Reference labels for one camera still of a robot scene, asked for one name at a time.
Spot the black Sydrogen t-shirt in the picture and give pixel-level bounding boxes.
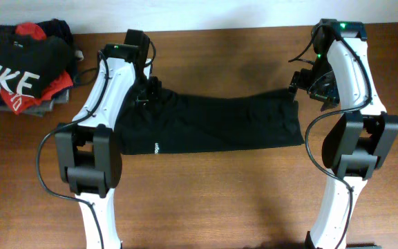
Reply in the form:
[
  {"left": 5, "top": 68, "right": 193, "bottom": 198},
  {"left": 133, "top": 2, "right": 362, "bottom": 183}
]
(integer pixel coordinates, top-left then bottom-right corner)
[{"left": 115, "top": 89, "right": 303, "bottom": 155}]

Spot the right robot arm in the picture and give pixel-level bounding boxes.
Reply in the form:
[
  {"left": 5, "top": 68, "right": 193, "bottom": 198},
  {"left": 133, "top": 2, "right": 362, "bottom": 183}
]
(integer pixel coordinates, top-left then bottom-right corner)
[{"left": 289, "top": 19, "right": 398, "bottom": 248}]

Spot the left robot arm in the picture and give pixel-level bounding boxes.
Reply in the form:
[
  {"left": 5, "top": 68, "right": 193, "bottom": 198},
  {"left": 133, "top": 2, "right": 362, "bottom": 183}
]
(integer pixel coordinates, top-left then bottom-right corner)
[{"left": 54, "top": 30, "right": 160, "bottom": 248}]

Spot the grey folded t-shirt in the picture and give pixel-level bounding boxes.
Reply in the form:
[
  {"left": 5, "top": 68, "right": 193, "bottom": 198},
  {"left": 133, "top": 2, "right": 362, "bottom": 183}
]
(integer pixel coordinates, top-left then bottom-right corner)
[{"left": 0, "top": 43, "right": 85, "bottom": 118}]

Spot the navy folded t-shirt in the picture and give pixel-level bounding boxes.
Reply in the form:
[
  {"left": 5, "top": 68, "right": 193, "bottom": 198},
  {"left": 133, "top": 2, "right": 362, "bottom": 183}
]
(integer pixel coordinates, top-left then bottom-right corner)
[{"left": 0, "top": 19, "right": 84, "bottom": 113}]

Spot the red folded t-shirt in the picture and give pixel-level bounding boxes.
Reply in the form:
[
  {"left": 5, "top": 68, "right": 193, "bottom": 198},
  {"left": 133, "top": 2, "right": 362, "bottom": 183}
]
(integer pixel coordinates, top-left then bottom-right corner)
[{"left": 0, "top": 23, "right": 73, "bottom": 114}]

